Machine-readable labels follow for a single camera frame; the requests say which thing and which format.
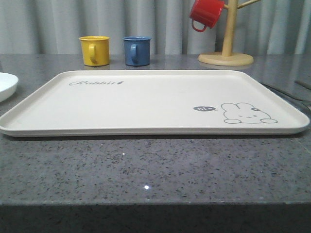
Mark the red enamel mug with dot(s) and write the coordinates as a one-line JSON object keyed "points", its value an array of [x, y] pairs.
{"points": [[206, 12]]}

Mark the grey pleated curtain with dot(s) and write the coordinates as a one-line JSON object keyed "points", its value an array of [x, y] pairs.
{"points": [[55, 26]]}

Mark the silver table knife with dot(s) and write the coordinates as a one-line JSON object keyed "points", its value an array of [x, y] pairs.
{"points": [[283, 92]]}

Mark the yellow enamel mug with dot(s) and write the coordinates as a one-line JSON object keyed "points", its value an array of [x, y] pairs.
{"points": [[95, 50]]}

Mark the cream rabbit serving tray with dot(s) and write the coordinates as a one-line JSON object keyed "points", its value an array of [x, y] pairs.
{"points": [[124, 102]]}

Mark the silver fork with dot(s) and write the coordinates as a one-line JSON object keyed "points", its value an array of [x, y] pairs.
{"points": [[303, 84]]}

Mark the white round plate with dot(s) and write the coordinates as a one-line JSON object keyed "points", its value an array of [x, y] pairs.
{"points": [[8, 85]]}

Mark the wooden mug tree stand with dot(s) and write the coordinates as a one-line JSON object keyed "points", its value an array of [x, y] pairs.
{"points": [[227, 57]]}

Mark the blue enamel mug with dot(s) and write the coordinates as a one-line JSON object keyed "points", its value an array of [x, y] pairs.
{"points": [[137, 50]]}

